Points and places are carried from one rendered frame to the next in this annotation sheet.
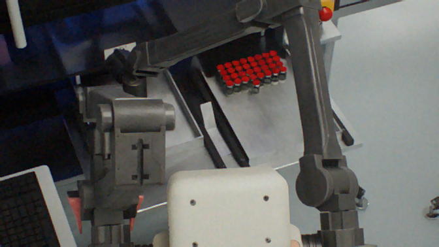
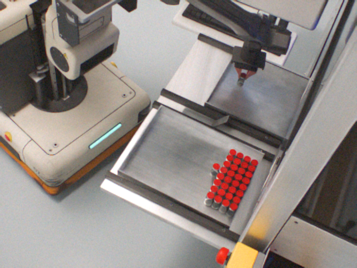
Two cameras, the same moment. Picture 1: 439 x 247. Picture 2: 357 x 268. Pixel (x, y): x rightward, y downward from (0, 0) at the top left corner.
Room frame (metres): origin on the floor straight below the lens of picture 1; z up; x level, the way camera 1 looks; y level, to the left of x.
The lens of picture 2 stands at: (2.00, -0.76, 2.12)
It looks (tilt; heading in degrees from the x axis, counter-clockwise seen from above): 55 degrees down; 129
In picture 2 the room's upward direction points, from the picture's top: 12 degrees clockwise
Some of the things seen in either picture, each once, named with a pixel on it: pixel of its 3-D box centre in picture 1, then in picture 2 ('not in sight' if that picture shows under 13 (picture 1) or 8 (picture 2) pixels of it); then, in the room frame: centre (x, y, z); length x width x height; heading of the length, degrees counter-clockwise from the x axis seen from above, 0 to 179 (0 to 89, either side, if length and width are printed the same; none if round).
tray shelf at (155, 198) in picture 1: (204, 118); (226, 133); (1.55, 0.04, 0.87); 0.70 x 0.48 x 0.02; 113
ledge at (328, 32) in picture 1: (311, 27); not in sight; (1.93, -0.28, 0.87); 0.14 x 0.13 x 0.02; 23
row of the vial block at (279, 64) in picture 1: (253, 76); (228, 180); (1.68, -0.09, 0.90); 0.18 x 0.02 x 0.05; 112
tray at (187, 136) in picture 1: (134, 110); (268, 99); (1.55, 0.22, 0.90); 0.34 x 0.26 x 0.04; 23
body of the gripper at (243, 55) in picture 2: not in sight; (250, 52); (1.45, 0.20, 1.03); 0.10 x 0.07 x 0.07; 37
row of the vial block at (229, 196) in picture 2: (249, 71); (235, 183); (1.70, -0.09, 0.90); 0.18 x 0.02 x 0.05; 112
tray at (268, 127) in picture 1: (268, 104); (192, 164); (1.58, -0.14, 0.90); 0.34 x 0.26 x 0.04; 22
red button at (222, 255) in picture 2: (324, 13); (224, 257); (1.85, -0.30, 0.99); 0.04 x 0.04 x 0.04; 23
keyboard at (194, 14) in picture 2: (26, 236); (237, 22); (1.20, 0.46, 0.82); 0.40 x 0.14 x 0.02; 23
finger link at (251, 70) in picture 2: not in sight; (244, 67); (1.44, 0.20, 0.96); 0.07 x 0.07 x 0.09; 37
